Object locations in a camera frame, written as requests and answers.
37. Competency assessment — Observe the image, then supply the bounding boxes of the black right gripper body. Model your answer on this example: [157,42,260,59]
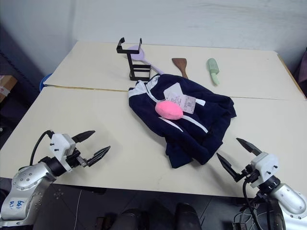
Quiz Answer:
[236,163,260,184]

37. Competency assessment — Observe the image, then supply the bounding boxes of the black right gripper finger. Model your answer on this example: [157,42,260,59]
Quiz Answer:
[216,153,241,182]
[236,138,263,157]

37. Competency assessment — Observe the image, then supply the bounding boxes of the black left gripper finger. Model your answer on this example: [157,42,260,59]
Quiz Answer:
[84,145,112,167]
[71,130,96,144]

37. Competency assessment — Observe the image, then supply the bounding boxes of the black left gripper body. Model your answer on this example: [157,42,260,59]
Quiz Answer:
[66,149,90,169]

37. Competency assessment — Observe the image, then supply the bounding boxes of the navy blue zip jacket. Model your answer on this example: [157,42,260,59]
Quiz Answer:
[128,73,238,169]

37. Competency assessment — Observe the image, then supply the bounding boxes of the white barcode hang tag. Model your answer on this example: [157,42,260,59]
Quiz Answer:
[180,94,196,114]

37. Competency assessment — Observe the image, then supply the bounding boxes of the pink oval plush toy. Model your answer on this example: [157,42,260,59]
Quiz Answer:
[154,100,185,120]

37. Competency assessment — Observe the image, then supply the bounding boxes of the light green plastic brush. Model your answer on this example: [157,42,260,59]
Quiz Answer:
[206,57,221,86]

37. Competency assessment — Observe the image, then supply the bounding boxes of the white paper hang tag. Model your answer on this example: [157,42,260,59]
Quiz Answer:
[164,82,186,102]

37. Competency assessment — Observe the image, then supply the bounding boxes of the brown cardboard box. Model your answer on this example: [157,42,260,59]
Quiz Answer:
[0,75,18,102]

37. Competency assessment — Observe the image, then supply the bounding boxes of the purple plastic paddle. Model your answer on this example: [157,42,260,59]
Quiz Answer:
[125,45,166,76]

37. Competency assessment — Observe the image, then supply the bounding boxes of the dark blue metal shelf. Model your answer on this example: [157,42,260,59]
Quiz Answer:
[0,23,40,147]

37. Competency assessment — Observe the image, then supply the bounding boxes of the brown wooden spatula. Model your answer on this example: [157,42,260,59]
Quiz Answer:
[171,57,189,80]

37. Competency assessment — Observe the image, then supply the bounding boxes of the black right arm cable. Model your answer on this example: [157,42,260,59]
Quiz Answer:
[242,178,264,230]

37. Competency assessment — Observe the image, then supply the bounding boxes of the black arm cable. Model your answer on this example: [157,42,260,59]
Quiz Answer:
[242,178,264,230]
[29,130,55,166]

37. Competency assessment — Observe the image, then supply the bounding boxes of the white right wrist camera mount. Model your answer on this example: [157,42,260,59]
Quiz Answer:
[249,151,280,188]

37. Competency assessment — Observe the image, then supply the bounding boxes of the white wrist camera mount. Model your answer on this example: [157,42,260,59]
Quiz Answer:
[249,151,280,188]
[48,133,78,172]

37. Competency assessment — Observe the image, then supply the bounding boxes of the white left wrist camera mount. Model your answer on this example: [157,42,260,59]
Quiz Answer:
[48,133,78,172]

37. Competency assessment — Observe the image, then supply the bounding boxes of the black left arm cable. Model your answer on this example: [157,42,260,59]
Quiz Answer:
[29,130,55,166]

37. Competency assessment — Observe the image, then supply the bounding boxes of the thin white cord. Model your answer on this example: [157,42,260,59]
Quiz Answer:
[74,191,82,230]

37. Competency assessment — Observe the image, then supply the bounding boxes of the black metal wire rack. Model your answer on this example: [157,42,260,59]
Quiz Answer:
[116,37,153,82]

